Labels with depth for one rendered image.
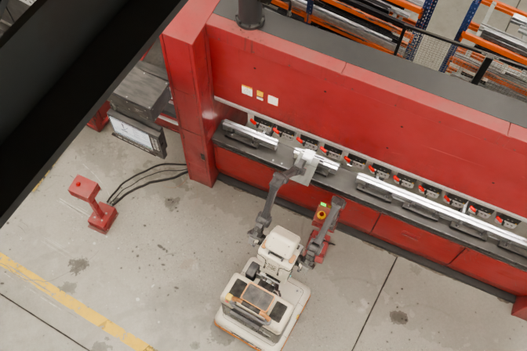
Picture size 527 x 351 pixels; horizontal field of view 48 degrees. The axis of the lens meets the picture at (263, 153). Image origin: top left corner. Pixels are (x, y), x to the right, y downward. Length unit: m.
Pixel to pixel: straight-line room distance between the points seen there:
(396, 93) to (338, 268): 2.34
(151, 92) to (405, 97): 1.69
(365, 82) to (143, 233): 2.88
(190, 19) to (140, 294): 2.69
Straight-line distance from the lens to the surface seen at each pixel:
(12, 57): 0.54
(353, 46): 3.92
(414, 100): 3.77
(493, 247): 5.11
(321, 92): 4.06
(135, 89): 4.16
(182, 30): 3.96
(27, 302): 5.86
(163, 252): 5.69
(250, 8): 3.81
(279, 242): 4.23
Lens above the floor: 5.37
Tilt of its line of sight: 63 degrees down
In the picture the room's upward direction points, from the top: 3 degrees clockwise
